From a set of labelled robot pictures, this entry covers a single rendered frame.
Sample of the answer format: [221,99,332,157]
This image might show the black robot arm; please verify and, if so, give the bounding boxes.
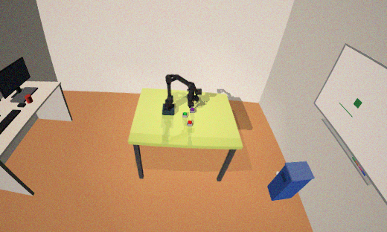
[164,74,202,111]

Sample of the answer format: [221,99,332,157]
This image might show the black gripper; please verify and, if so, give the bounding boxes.
[187,94,194,108]

